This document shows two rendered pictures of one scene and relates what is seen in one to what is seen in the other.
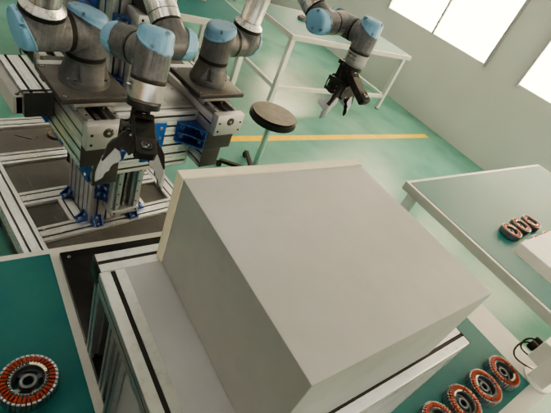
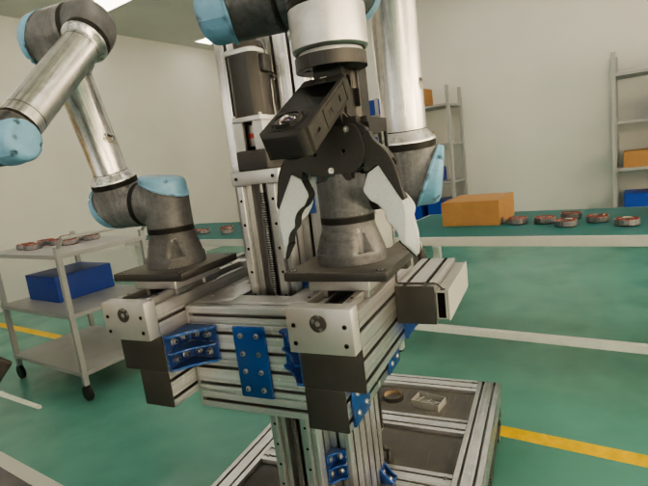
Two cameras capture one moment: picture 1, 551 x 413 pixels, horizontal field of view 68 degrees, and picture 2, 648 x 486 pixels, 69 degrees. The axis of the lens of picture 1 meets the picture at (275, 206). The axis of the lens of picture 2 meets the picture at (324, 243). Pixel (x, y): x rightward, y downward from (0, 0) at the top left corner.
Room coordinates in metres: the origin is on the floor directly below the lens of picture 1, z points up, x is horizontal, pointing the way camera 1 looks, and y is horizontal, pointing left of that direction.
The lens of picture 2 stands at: (1.37, -0.52, 1.25)
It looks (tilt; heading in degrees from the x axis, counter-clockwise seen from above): 10 degrees down; 82
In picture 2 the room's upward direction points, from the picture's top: 7 degrees counter-clockwise
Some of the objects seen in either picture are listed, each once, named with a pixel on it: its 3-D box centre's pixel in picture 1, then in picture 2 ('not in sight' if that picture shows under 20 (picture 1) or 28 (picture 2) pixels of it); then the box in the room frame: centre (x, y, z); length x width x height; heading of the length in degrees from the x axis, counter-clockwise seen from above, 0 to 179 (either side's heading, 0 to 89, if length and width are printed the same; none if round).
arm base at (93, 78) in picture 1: (85, 65); (174, 244); (1.15, 0.74, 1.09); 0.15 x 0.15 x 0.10
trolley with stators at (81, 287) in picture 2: not in sight; (81, 302); (0.10, 2.82, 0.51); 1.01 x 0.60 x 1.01; 138
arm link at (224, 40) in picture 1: (219, 40); (346, 182); (1.57, 0.46, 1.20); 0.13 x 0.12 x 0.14; 154
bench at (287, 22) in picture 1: (322, 61); not in sight; (5.00, 0.21, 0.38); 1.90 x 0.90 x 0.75; 138
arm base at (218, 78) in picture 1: (211, 69); (349, 236); (1.56, 0.47, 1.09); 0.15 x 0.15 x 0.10
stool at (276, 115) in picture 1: (264, 146); not in sight; (2.64, 0.26, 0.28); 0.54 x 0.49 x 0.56; 48
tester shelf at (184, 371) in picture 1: (297, 309); not in sight; (0.57, -0.13, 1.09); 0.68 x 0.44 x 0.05; 138
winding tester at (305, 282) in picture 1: (317, 271); not in sight; (0.56, -0.12, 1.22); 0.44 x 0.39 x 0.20; 138
